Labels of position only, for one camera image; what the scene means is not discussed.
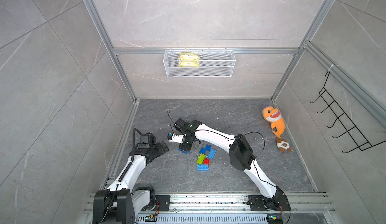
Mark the small blue lego brick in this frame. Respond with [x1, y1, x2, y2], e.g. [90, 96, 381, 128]
[200, 145, 212, 155]

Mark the green lego brick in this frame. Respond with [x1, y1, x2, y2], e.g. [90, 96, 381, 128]
[197, 154, 206, 165]

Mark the light blue lego brick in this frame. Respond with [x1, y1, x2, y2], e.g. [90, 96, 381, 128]
[207, 149, 216, 160]

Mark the blue long lego brick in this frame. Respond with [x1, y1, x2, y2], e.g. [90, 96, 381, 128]
[197, 164, 209, 171]

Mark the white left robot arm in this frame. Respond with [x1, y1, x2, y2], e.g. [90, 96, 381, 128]
[92, 128, 169, 224]

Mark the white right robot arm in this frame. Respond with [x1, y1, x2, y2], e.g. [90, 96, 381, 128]
[170, 118, 291, 211]

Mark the yellow packet in basket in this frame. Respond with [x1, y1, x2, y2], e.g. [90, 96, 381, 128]
[178, 52, 201, 67]

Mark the orange shark plush toy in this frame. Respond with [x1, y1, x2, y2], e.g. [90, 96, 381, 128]
[262, 105, 285, 139]

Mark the small brown white plush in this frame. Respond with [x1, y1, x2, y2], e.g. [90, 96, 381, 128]
[276, 138, 292, 153]

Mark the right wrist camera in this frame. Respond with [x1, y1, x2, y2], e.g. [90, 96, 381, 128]
[167, 118, 193, 145]

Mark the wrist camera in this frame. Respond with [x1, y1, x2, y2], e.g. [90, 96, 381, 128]
[138, 132, 156, 149]
[167, 118, 193, 145]

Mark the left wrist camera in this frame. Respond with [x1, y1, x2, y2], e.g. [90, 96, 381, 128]
[138, 132, 156, 149]

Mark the metal base rail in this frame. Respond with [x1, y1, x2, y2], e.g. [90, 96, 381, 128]
[84, 193, 335, 224]

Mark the white wire mesh basket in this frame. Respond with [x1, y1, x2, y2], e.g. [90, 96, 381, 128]
[163, 50, 236, 78]

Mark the aluminium frame rail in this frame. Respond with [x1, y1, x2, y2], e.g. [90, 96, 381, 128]
[83, 0, 139, 189]

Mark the black wire hook rack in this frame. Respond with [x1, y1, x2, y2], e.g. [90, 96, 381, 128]
[310, 72, 386, 154]

